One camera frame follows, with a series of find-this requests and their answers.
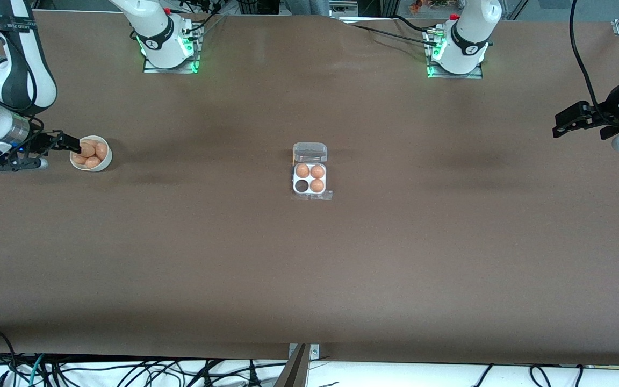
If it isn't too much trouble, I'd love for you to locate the brown table cover sheet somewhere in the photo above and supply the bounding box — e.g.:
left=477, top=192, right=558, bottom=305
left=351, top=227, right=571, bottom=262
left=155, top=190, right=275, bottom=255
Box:
left=0, top=10, right=619, bottom=366

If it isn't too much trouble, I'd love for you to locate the orange background object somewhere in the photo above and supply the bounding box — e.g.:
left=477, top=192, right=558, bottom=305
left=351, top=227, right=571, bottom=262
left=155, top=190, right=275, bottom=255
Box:
left=409, top=0, right=450, bottom=14

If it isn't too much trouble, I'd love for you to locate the white round bowl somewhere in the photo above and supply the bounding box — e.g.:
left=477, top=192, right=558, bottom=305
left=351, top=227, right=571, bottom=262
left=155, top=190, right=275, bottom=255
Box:
left=69, top=135, right=113, bottom=172

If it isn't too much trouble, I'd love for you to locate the clear plastic egg carton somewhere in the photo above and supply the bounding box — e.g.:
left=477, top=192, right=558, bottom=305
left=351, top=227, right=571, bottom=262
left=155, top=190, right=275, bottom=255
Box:
left=291, top=142, right=334, bottom=202

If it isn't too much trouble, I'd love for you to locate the small silver bracket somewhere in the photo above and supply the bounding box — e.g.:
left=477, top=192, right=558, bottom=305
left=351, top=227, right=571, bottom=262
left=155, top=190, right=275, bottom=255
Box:
left=289, top=343, right=320, bottom=359

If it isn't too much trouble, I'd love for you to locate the teal cable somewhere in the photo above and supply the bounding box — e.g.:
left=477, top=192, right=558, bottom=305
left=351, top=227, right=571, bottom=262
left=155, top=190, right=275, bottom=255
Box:
left=26, top=354, right=47, bottom=387

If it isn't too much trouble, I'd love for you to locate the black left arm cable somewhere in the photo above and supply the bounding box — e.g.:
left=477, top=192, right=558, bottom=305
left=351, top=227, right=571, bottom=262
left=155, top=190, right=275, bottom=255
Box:
left=570, top=0, right=611, bottom=121

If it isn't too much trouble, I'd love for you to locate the grey metal equipment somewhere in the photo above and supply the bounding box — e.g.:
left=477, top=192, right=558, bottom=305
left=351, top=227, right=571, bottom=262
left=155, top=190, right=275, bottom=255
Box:
left=329, top=0, right=380, bottom=23

